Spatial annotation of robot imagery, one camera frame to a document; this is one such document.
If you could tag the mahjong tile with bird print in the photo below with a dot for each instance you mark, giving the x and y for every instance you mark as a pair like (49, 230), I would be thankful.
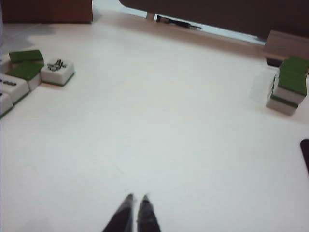
(56, 72)

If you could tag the mahjong tile with dark print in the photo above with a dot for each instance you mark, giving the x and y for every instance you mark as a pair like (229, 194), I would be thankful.
(14, 89)

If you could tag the black mouse mat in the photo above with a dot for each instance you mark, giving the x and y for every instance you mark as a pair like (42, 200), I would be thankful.
(305, 157)

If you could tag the black screwdriver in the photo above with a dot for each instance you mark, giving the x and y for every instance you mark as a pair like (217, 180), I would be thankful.
(179, 23)

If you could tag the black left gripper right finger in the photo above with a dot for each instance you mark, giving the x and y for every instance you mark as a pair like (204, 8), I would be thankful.
(147, 217)

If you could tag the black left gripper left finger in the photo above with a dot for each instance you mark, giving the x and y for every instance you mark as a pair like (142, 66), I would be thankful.
(120, 222)

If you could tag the beige desk divider panel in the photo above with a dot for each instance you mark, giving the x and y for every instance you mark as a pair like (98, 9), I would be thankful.
(217, 14)

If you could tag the mahjong tile with bamboo print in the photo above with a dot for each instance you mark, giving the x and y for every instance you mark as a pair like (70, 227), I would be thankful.
(4, 105)

